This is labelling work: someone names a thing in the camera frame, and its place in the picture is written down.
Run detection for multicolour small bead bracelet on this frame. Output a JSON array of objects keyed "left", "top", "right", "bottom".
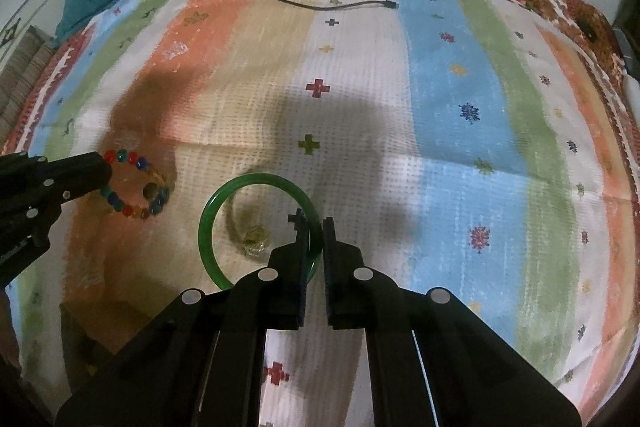
[{"left": 98, "top": 147, "right": 174, "bottom": 220}]

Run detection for small gold ring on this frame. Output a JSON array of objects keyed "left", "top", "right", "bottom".
[{"left": 240, "top": 224, "right": 274, "bottom": 258}]

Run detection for green jade bangle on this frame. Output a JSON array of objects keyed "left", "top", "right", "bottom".
[{"left": 198, "top": 172, "right": 323, "bottom": 291}]

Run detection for striped brown cushion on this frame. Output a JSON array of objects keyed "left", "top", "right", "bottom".
[{"left": 0, "top": 26, "right": 54, "bottom": 144}]

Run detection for striped colourful bed cloth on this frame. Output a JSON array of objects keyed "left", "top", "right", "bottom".
[{"left": 6, "top": 0, "right": 639, "bottom": 419}]

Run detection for white pillow at edge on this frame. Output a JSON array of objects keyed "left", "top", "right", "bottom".
[{"left": 623, "top": 54, "right": 640, "bottom": 122}]

